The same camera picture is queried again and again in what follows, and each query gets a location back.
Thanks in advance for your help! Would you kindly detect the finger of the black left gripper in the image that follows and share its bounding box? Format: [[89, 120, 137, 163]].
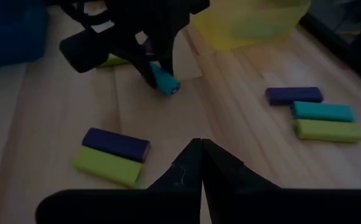
[[160, 46, 176, 77], [127, 52, 159, 90]]

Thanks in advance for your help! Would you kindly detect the blue plastic bin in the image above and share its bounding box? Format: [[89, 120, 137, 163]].
[[0, 0, 49, 71]]

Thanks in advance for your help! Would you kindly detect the teal cylinder toy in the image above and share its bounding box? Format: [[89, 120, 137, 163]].
[[149, 61, 181, 96]]

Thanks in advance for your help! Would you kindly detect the yellow translucent plastic bin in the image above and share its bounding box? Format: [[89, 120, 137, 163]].
[[192, 0, 311, 51]]

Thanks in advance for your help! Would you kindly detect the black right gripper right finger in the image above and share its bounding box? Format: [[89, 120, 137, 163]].
[[202, 139, 281, 224]]

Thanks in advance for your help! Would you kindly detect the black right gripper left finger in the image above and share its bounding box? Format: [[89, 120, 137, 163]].
[[148, 139, 202, 224]]

